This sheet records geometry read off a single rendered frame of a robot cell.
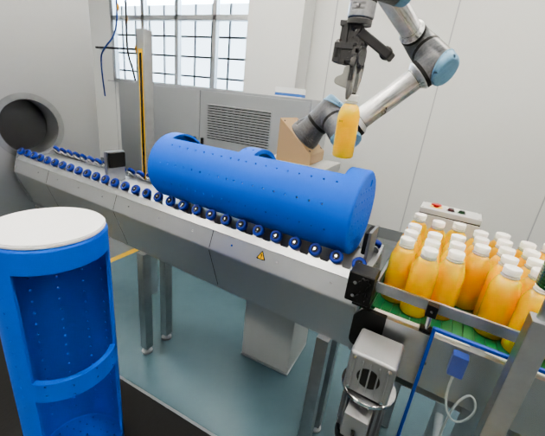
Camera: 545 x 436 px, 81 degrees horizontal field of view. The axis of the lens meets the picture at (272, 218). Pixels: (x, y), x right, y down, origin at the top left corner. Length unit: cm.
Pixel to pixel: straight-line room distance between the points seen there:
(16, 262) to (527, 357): 107
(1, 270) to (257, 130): 224
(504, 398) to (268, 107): 244
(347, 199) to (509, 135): 296
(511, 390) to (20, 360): 114
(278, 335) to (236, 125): 186
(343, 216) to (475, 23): 309
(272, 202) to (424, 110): 288
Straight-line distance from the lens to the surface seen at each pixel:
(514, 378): 80
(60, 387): 116
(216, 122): 308
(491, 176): 383
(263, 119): 282
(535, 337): 75
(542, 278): 71
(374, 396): 93
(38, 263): 94
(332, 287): 107
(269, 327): 182
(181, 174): 130
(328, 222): 98
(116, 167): 185
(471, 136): 377
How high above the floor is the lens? 141
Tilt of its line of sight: 20 degrees down
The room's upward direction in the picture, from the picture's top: 6 degrees clockwise
